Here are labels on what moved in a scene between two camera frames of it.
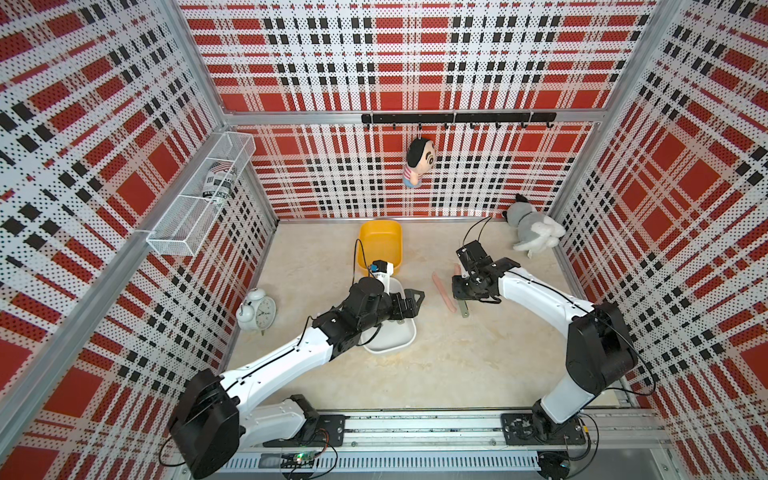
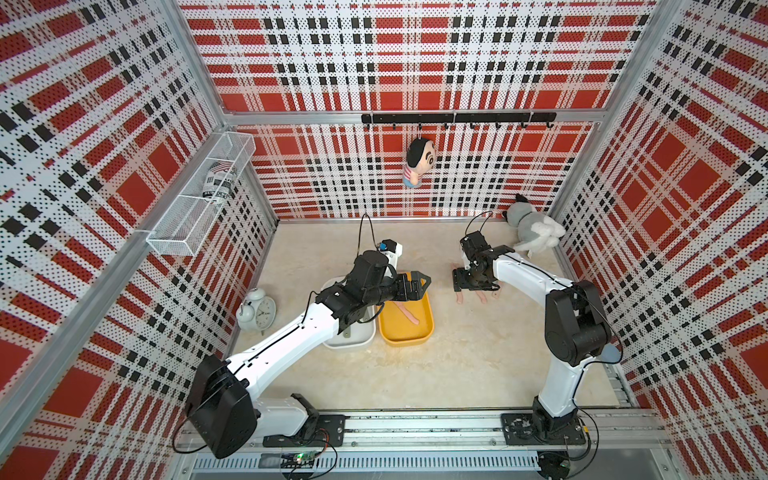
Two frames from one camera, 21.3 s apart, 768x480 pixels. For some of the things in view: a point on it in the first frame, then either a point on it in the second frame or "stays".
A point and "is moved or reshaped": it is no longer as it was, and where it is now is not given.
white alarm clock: x=258 y=313 stays
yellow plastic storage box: x=380 y=240 to x=396 y=328
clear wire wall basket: x=185 y=226 stays
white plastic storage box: x=391 y=335 is moved or reshaped
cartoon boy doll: x=420 y=160 stays
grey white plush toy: x=536 y=232 stays
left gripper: x=410 y=309 to x=416 y=293
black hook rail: x=458 y=118 stays
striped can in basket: x=219 y=180 stays
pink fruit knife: x=443 y=292 is moved or reshaped
